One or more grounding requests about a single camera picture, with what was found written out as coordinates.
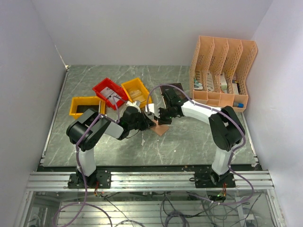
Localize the pink leather card holder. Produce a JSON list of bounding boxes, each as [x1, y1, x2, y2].
[[150, 120, 169, 136]]

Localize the aluminium frame rail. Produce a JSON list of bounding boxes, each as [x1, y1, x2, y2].
[[26, 171, 274, 192]]

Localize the yellow bin with cards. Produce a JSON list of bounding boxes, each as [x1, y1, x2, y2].
[[121, 78, 149, 108]]

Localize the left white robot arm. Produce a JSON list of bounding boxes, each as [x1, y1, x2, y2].
[[66, 106, 156, 189]]

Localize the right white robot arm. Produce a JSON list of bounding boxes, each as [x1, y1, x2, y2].
[[154, 88, 245, 187]]

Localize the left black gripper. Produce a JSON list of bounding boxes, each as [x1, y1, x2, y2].
[[129, 110, 156, 131]]

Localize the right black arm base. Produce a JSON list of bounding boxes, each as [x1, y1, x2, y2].
[[189, 171, 236, 188]]

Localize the red bin with cards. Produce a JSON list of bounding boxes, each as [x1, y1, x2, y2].
[[92, 78, 128, 110]]

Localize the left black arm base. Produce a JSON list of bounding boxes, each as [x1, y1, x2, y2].
[[68, 169, 112, 189]]

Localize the tangled floor cables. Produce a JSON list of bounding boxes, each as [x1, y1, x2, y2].
[[94, 189, 261, 227]]

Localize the peach file organizer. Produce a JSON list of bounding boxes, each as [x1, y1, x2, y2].
[[189, 36, 258, 113]]

